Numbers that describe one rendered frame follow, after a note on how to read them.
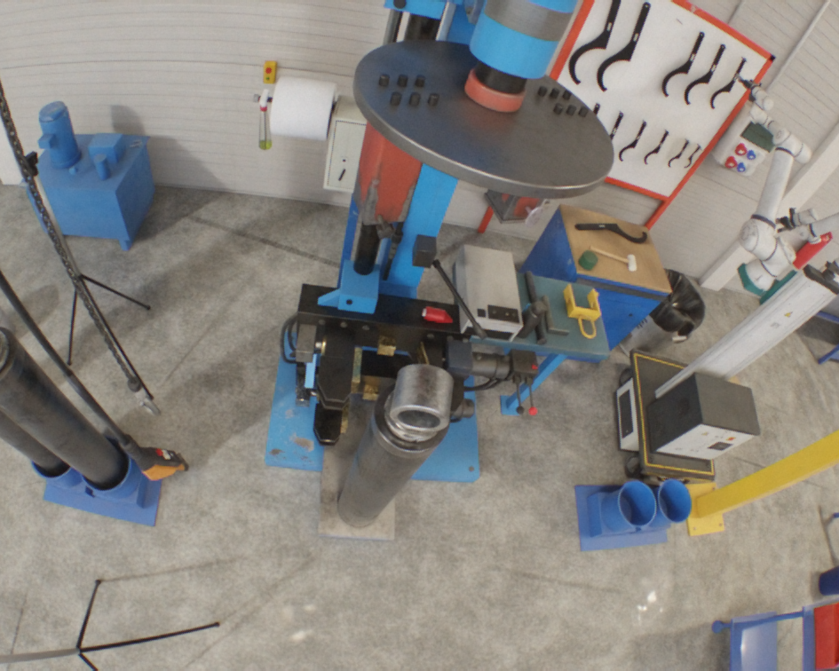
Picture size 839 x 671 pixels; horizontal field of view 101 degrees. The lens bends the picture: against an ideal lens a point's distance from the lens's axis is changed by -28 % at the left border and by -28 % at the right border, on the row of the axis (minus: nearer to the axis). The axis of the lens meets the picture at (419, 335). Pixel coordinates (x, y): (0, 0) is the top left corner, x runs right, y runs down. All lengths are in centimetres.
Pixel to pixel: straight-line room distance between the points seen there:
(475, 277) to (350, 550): 159
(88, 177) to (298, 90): 190
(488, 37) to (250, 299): 266
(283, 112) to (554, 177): 136
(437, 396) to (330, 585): 170
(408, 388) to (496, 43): 79
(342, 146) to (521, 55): 130
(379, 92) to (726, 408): 269
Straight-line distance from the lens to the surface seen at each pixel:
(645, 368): 354
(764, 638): 399
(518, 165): 85
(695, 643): 374
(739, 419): 316
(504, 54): 91
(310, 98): 200
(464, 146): 84
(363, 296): 184
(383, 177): 99
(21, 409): 174
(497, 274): 208
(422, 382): 115
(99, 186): 337
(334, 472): 259
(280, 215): 380
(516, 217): 128
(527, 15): 88
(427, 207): 172
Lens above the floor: 264
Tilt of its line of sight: 55 degrees down
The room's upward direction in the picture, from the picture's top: 24 degrees clockwise
